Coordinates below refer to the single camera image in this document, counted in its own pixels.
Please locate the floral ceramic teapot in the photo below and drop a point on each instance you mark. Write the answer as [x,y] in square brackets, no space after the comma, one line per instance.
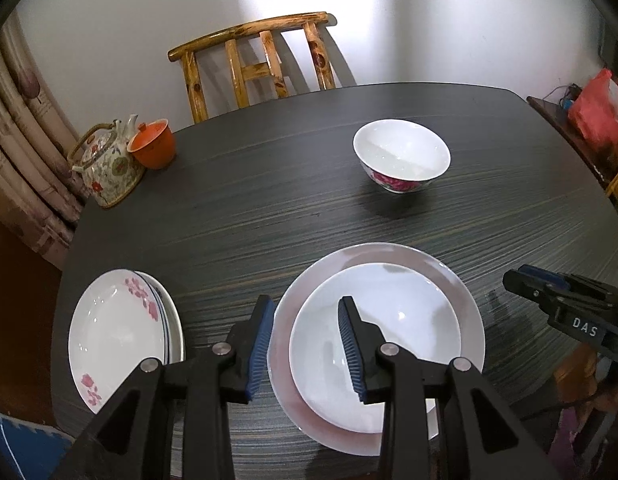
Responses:
[109,170]

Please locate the wooden chair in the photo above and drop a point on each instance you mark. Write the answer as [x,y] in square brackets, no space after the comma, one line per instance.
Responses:
[249,27]

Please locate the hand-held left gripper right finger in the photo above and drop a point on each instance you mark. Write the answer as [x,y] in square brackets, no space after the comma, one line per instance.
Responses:
[350,350]

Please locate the white bowl pink flowers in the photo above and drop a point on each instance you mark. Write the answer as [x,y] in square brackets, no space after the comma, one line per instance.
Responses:
[399,150]

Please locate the dark wooden side cabinet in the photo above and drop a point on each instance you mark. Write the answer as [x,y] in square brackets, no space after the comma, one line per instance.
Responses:
[554,120]

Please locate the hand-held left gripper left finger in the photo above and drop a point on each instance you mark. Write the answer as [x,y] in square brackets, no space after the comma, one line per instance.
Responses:
[259,350]

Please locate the white pink flower plate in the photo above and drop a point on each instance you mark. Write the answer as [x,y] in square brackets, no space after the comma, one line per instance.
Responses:
[178,330]
[109,335]

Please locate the blue foam mat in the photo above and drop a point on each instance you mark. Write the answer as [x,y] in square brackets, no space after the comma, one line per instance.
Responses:
[19,450]

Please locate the white plate blue rim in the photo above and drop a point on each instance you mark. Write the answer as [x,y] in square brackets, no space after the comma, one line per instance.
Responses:
[166,327]

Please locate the red plastic bag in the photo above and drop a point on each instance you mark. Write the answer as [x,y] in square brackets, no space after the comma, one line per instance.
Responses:
[599,115]

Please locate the orange lidded cup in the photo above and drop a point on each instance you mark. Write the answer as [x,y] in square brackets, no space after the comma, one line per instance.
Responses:
[151,152]

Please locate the white bowl pink outside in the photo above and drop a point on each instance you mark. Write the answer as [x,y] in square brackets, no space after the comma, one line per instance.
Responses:
[414,350]

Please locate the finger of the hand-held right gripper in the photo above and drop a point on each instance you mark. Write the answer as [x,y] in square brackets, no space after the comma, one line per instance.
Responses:
[541,275]
[521,285]

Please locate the beige patterned curtain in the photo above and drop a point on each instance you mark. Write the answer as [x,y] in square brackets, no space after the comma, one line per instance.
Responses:
[19,135]

